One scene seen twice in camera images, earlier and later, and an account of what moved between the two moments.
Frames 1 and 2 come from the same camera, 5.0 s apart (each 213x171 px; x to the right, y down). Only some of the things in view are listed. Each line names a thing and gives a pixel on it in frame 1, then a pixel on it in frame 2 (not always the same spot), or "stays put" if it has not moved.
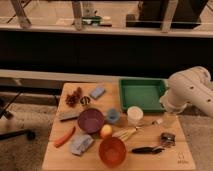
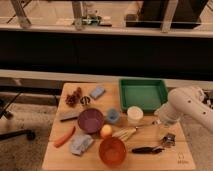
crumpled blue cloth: x=81 y=142 stays put
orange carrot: x=65 y=138 stays put
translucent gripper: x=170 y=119 → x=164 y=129
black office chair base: x=15 y=133 stays put
